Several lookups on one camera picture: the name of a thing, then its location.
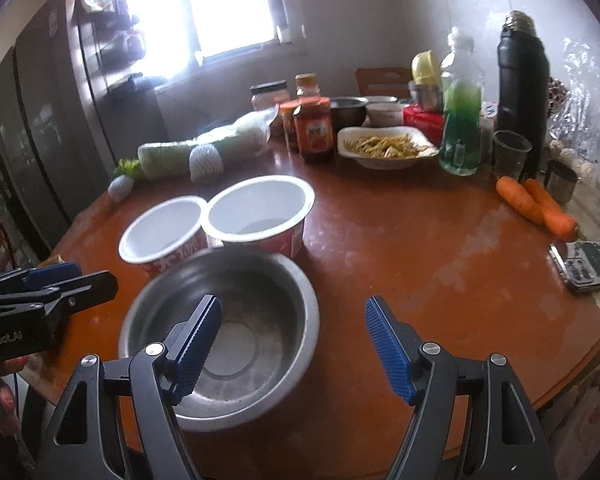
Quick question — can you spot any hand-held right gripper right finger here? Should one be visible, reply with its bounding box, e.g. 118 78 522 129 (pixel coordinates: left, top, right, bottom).
364 295 556 480

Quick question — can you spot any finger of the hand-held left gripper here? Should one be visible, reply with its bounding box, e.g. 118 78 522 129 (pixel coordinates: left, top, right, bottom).
0 261 83 297
0 271 119 318

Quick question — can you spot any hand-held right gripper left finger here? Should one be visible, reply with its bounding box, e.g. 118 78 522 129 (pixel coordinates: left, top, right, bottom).
32 293 223 480

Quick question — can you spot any stainless steel bowl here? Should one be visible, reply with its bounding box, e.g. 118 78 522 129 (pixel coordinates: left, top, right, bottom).
118 248 321 433

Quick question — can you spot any red instant noodle bowl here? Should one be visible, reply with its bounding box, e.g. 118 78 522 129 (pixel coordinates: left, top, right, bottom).
118 195 210 279

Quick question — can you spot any white paper bowl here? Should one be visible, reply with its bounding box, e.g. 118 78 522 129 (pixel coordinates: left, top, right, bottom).
200 175 316 259

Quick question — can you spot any person's left hand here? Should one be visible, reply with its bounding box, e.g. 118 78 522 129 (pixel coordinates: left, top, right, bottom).
0 355 33 413

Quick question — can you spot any fruit in white foam net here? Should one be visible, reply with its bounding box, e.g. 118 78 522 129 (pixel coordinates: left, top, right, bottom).
189 143 226 183
108 176 137 204

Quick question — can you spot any grey refrigerator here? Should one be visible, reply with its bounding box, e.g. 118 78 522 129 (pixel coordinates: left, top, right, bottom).
0 5 126 241

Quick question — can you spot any celery in plastic bag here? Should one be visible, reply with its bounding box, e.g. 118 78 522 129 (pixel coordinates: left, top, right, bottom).
114 110 276 182

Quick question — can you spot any orange carrot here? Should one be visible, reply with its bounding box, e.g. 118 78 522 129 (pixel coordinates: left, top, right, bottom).
524 178 579 238
496 176 546 225

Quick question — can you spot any white plate of food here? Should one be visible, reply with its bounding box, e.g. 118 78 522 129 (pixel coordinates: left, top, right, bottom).
337 126 440 171

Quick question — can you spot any digital kitchen scale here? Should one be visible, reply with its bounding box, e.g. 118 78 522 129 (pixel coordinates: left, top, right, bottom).
549 240 600 295

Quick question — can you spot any sauce bottle with orange cap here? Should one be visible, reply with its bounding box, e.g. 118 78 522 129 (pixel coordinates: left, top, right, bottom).
293 73 335 165

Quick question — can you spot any red tissue box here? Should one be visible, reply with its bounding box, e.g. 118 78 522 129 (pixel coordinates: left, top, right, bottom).
402 105 448 146

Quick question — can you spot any clear plastic cup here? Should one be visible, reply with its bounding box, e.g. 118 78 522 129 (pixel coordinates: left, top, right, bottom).
492 130 533 181

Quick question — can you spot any white ceramic bowl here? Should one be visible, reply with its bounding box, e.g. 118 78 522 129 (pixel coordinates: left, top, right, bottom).
367 96 406 128

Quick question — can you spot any green detergent bottle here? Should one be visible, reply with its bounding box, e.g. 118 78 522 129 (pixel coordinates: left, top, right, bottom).
439 27 483 177

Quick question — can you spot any small steel cup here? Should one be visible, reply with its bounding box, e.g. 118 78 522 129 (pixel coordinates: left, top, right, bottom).
545 159 580 204

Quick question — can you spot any steel bowl with dark inside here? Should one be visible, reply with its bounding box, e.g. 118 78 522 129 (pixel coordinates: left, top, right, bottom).
330 96 370 128

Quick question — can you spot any small steel container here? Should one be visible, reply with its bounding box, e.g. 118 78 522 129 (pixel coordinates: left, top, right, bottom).
410 82 443 113

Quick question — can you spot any white jar with black lid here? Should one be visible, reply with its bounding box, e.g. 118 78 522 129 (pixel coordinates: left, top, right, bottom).
250 81 291 111

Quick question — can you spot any wooden chair with panel back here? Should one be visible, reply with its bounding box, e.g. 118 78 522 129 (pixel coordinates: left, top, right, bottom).
355 66 413 98

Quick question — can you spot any yellow plastic item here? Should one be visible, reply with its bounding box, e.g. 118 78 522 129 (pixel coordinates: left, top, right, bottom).
411 50 441 86

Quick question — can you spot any black thermos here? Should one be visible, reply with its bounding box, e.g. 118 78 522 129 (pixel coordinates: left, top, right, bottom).
495 10 552 181

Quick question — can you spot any window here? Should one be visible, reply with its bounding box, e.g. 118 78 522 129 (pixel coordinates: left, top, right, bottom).
125 0 301 61

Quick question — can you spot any clear plastic bag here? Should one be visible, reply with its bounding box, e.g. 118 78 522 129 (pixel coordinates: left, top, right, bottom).
547 40 600 171

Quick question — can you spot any wire storage rack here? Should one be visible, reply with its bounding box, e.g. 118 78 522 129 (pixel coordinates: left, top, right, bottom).
75 0 153 93

